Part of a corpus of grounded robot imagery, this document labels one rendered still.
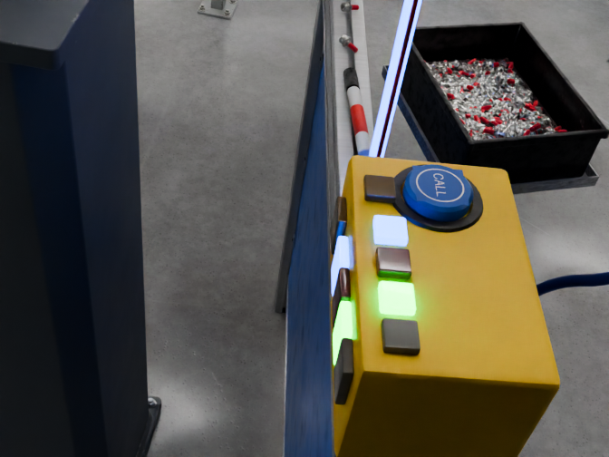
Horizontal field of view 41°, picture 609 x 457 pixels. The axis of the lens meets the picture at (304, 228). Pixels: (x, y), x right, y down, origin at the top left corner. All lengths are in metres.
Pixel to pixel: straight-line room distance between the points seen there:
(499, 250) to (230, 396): 1.22
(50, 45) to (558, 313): 1.48
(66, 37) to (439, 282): 0.41
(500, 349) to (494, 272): 0.05
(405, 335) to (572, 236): 1.77
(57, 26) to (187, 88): 1.63
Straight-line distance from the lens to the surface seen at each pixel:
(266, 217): 1.97
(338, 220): 0.47
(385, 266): 0.43
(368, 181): 0.47
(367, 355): 0.40
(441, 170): 0.48
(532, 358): 0.42
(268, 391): 1.66
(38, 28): 0.72
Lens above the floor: 1.39
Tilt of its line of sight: 45 degrees down
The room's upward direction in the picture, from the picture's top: 10 degrees clockwise
